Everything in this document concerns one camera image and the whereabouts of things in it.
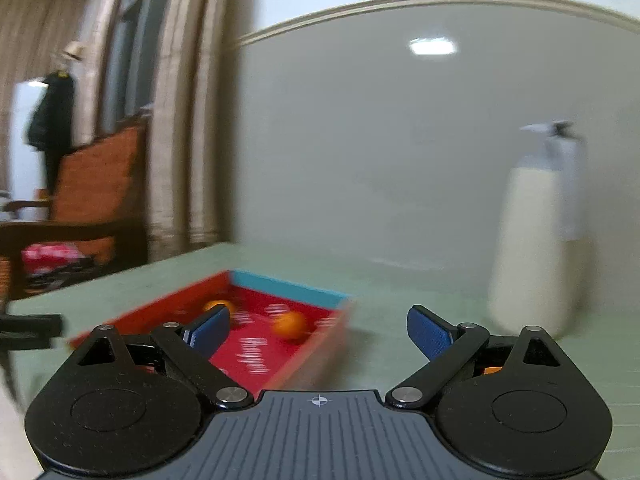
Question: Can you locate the small orange mandarin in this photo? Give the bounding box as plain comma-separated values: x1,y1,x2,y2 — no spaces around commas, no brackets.
202,299,236,318
271,311,307,340

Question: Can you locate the red patterned cloth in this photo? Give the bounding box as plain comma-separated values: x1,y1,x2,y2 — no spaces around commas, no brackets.
22,243,85,274

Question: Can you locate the red cardboard box tray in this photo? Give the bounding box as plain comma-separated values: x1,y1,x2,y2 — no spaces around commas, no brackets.
68,268,356,399

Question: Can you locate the white jug with grey lid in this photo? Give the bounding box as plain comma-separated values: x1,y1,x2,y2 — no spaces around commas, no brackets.
488,120,589,336

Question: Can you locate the wooden armchair orange cushion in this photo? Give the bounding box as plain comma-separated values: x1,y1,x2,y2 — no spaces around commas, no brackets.
1,115,150,310

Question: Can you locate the white refrigerator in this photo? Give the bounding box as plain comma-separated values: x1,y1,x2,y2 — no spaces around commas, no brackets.
9,78,47,200

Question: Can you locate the beige curtain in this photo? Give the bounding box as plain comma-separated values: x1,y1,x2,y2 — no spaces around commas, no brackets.
148,0,233,261

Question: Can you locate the dark jacket on hanger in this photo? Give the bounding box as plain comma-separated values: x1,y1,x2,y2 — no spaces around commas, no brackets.
26,70,75,196

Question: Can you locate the straw hat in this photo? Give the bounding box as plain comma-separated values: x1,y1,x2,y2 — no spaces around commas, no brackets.
62,40,86,62

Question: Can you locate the window with dark frame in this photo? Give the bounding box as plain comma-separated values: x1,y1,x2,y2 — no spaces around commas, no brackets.
100,0,169,134

